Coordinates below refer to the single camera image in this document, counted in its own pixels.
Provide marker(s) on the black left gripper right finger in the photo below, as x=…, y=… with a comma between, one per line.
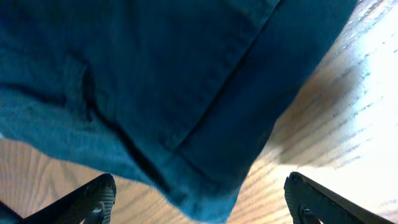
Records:
x=311, y=203

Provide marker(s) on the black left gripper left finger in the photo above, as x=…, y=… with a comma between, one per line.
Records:
x=90, y=203

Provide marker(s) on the navy blue shorts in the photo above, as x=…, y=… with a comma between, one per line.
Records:
x=181, y=95

